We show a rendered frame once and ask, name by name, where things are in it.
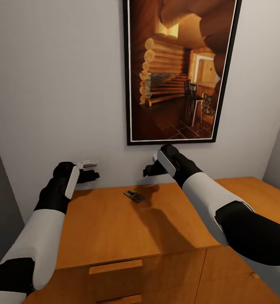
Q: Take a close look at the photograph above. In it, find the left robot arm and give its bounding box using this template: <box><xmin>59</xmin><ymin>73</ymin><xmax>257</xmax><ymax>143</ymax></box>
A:
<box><xmin>0</xmin><ymin>160</ymin><xmax>100</xmax><ymax>304</ymax></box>

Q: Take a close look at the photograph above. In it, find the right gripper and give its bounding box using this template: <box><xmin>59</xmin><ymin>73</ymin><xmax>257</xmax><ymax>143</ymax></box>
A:
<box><xmin>143</xmin><ymin>162</ymin><xmax>168</xmax><ymax>177</ymax></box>

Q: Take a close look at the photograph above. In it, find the mousetrap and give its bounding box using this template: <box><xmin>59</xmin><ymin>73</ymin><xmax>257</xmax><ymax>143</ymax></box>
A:
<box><xmin>123</xmin><ymin>189</ymin><xmax>145</xmax><ymax>204</ymax></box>

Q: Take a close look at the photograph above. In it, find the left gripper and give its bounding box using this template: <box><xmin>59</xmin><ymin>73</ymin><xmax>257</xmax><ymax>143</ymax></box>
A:
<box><xmin>77</xmin><ymin>170</ymin><xmax>100</xmax><ymax>184</ymax></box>

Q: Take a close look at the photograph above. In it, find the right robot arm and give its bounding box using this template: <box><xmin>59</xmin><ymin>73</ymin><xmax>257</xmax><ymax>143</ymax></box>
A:
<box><xmin>143</xmin><ymin>144</ymin><xmax>280</xmax><ymax>298</ymax></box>

